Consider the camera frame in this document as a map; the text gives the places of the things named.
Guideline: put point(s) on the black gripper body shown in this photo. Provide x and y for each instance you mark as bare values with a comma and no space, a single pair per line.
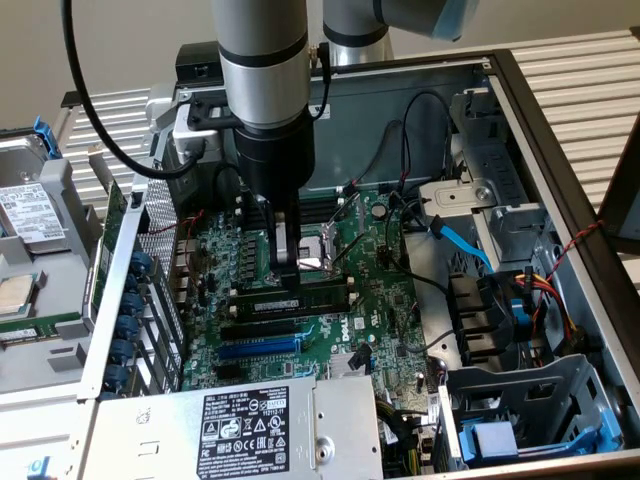
275,160

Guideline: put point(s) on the silver socket cover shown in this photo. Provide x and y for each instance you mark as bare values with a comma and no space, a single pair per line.
331,240

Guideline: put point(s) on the black plastic shroud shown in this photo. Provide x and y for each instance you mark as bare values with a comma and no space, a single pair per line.
475,310

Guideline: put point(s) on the silver chipset heatsink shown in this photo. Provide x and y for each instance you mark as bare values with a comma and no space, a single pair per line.
340,367

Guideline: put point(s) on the blue plastic tab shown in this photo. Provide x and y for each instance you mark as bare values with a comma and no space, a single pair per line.
40,470

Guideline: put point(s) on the blue plastic lever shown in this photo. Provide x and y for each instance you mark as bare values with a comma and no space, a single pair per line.
521,315

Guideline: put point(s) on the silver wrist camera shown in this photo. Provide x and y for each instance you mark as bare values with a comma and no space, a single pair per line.
187,137

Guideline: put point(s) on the blue card retention clip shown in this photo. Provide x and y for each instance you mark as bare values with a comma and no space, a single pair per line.
116,375
134,283
107,396
122,350
132,304
127,326
141,262

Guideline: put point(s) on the grey power supply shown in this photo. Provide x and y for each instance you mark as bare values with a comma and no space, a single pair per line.
150,430

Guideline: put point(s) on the metal drive cage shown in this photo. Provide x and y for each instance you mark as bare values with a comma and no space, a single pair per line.
450,197

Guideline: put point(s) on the round coin battery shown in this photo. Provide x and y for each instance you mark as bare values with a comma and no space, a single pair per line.
381,211

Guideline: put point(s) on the green motherboard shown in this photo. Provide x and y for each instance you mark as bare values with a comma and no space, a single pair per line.
380,300

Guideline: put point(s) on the socket locking lever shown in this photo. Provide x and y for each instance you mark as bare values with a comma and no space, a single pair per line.
350,248
345,206

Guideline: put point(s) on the black box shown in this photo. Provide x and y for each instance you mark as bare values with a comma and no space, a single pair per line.
197,62

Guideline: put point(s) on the green graphics card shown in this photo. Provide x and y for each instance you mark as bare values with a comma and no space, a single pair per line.
115,210

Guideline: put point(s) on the grey parts rack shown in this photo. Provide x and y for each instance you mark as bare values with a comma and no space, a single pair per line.
62,285

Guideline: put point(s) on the metal disk bay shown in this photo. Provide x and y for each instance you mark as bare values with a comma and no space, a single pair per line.
525,390

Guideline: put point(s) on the short black expansion slot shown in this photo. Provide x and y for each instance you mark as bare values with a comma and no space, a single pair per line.
227,371

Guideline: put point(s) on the blue disk bay rail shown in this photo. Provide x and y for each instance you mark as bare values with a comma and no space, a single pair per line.
575,442

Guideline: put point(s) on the open PC case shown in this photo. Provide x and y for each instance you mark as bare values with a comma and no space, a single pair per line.
530,150

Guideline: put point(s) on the RAM slot with white latches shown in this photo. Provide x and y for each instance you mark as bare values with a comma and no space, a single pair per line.
255,289
322,211
233,311
322,199

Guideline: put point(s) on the dark brown panel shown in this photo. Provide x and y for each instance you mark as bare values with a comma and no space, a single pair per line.
625,200

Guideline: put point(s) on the silver CPU chip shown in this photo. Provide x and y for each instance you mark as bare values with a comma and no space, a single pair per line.
15,295

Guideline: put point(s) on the CPU socket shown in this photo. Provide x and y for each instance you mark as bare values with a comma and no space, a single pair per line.
312,250

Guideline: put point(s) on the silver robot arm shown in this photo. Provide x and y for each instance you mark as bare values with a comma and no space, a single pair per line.
265,60

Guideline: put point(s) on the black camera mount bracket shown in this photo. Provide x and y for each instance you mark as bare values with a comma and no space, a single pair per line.
200,112

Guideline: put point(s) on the long black expansion slot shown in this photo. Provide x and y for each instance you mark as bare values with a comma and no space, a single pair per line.
257,330

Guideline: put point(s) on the blue expansion slot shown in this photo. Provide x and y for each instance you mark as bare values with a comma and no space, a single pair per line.
257,348

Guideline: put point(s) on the hard disk with blue carrier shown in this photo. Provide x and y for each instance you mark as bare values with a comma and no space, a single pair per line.
30,210

